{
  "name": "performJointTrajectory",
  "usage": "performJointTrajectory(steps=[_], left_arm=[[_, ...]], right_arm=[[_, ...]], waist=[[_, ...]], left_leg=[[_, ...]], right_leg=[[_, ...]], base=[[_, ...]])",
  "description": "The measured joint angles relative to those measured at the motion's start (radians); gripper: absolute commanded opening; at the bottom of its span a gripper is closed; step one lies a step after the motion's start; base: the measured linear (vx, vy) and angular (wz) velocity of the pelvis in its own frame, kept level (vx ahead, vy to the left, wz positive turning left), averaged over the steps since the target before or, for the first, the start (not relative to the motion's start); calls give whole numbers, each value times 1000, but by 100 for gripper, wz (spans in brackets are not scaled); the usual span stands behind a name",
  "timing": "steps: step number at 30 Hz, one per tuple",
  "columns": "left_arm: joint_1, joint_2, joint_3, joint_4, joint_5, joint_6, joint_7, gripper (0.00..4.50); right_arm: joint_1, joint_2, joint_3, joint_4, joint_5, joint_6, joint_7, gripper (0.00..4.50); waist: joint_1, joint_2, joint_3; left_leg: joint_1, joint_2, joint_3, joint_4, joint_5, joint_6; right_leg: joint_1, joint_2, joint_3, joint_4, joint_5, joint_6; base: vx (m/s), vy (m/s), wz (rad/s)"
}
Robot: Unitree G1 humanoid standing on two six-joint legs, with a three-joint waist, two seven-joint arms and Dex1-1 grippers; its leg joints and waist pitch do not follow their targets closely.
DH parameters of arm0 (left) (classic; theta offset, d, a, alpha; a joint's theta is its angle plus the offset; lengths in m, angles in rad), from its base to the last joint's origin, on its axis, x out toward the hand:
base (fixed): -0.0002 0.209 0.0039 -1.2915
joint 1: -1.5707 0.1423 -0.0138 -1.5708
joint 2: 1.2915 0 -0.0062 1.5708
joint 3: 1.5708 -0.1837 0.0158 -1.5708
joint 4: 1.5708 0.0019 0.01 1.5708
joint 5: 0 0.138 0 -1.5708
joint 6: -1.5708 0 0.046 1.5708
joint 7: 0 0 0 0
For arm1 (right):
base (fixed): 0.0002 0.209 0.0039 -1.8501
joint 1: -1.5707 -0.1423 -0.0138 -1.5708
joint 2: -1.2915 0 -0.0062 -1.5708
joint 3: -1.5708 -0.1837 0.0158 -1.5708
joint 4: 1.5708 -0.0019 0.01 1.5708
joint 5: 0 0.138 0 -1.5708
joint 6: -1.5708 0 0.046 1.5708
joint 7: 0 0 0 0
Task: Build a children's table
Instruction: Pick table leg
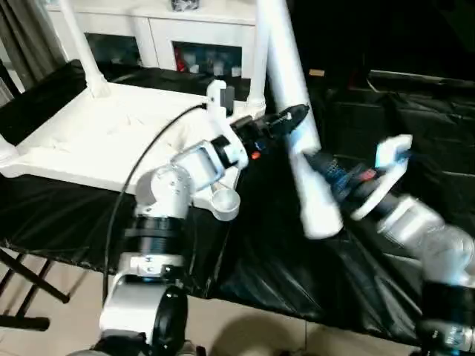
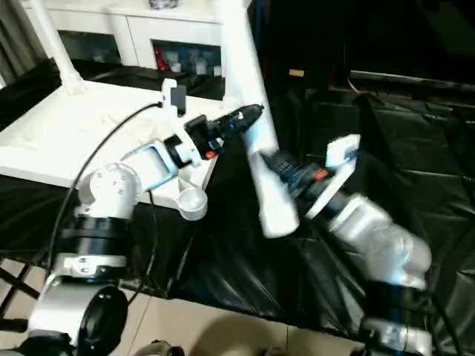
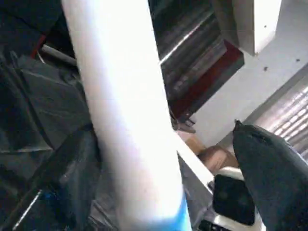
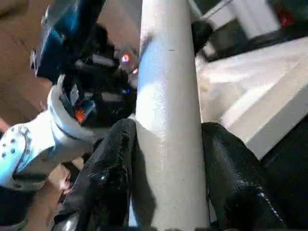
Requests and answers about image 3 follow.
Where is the white board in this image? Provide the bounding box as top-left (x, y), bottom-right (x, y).
top-left (177, 149), bottom-right (215, 193)

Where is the brown cardboard box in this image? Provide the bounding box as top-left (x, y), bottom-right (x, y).
top-left (184, 136), bottom-right (239, 174)

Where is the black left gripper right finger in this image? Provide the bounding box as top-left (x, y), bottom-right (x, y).
top-left (231, 119), bottom-right (308, 231)

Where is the black glossy cabinet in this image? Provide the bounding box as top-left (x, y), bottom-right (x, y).
top-left (148, 0), bottom-right (245, 120)

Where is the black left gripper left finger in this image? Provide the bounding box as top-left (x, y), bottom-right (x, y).
top-left (11, 124), bottom-right (103, 231)

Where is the black plastic mat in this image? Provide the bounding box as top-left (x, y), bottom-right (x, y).
top-left (0, 47), bottom-right (102, 231)

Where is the white plastic table leg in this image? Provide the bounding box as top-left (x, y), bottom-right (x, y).
top-left (61, 0), bottom-right (193, 231)

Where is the grey window curtain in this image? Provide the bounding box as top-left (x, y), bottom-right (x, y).
top-left (263, 88), bottom-right (308, 146)

